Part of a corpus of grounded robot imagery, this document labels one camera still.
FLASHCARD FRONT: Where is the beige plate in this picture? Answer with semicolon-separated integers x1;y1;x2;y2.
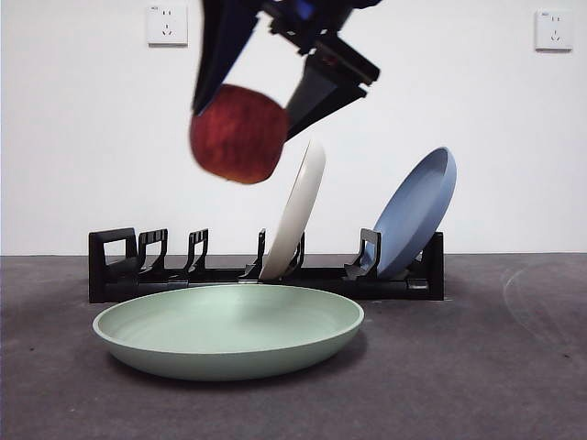
259;139;327;280

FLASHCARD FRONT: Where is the blue plate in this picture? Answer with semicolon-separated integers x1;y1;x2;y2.
371;146;458;280

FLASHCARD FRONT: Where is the white wall outlet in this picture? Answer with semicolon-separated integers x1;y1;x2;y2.
534;11;574;52
147;5;189;48

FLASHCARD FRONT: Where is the black plate rack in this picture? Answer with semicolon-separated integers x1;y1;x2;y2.
87;226;445;303

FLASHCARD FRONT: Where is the green plate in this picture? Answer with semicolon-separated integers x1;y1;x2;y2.
92;283;366;382

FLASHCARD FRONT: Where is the red apple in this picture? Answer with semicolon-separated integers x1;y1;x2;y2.
190;84;290;185

